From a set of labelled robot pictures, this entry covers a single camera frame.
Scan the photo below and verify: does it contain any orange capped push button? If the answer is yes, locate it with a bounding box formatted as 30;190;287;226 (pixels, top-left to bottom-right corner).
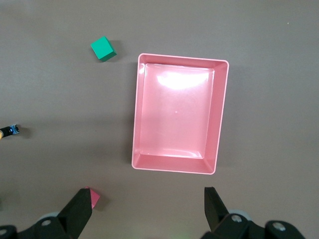
0;123;20;141

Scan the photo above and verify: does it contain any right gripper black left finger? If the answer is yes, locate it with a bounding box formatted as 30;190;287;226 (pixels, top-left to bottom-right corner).
0;188;94;239

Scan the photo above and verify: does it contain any brown table mat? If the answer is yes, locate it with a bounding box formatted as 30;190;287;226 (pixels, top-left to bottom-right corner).
0;0;319;239

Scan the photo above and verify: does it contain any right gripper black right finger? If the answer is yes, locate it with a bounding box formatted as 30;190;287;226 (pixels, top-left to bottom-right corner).
201;187;307;239

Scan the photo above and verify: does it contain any green foam cube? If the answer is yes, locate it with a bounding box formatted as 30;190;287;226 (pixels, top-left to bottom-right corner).
90;36;118;62

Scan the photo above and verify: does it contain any red foam cube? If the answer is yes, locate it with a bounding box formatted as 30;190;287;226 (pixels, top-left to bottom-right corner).
84;186;101;210

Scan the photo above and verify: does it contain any pink plastic bin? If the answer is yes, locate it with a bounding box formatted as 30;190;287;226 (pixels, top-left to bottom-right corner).
131;52;230;176

